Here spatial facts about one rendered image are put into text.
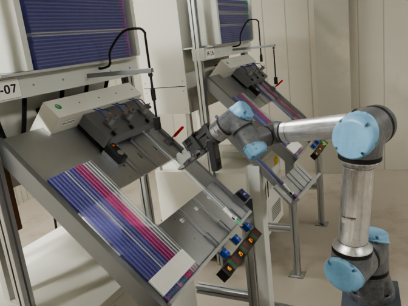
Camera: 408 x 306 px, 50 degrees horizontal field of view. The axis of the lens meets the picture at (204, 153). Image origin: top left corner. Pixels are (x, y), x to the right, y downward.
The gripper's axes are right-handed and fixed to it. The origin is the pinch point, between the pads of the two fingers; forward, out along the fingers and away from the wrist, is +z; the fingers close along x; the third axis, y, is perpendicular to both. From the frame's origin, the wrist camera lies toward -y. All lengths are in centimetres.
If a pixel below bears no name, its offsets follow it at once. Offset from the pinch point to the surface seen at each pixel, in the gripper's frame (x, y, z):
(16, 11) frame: 39, 64, -13
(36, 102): 20, 51, 21
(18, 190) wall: -154, 100, 284
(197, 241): 16.9, -23.6, 2.0
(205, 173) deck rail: -18.7, -6.4, 5.1
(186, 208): 7.4, -12.8, 4.3
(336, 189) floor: -242, -85, 46
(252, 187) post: -47, -25, 7
